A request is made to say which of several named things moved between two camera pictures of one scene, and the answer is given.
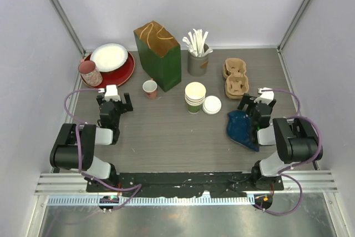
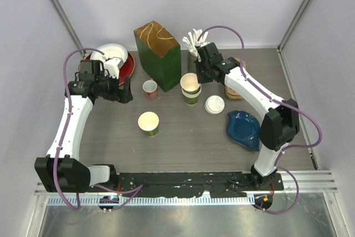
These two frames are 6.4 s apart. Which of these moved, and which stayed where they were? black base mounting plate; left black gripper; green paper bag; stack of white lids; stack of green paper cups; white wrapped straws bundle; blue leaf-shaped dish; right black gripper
Moved: right black gripper; stack of green paper cups; stack of white lids; left black gripper
Stayed: black base mounting plate; blue leaf-shaped dish; white wrapped straws bundle; green paper bag
